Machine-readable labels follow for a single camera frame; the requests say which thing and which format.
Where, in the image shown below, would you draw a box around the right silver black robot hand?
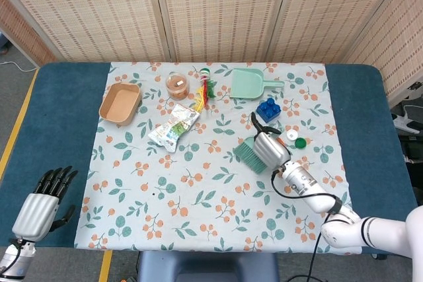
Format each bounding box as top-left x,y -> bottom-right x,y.
250,112 -> 292,172

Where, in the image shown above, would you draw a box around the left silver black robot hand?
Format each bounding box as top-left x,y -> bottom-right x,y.
12,165 -> 79,242

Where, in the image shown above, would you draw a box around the small mint green broom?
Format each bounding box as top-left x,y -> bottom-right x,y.
233,135 -> 267,174

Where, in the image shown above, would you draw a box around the blue toy building block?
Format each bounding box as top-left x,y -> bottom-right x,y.
256,98 -> 282,123

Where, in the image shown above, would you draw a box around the mint green dustpan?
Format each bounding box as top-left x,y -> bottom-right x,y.
229,67 -> 286,100

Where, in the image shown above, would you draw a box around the floral tablecloth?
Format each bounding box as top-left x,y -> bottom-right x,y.
73,61 -> 363,252

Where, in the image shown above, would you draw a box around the colourful feather toy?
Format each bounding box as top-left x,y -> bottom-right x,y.
188,67 -> 216,113

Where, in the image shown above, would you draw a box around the teal table cover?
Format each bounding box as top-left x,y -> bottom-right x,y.
0,61 -> 419,256

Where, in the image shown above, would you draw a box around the crumpled white snack bag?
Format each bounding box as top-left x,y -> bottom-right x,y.
147,103 -> 201,153

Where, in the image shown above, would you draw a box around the clear jar of rubber bands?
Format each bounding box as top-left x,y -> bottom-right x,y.
165,72 -> 191,101

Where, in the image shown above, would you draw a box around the brown paper tray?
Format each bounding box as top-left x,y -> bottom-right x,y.
98,82 -> 143,127

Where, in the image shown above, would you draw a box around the woven bamboo screen panel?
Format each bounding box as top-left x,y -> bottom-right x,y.
0,0 -> 169,63
343,0 -> 423,108
266,0 -> 414,65
151,0 -> 293,63
0,0 -> 57,68

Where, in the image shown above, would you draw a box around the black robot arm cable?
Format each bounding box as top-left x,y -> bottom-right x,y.
270,166 -> 343,282

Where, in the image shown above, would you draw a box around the thin white floor cable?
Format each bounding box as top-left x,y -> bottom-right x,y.
0,60 -> 39,73

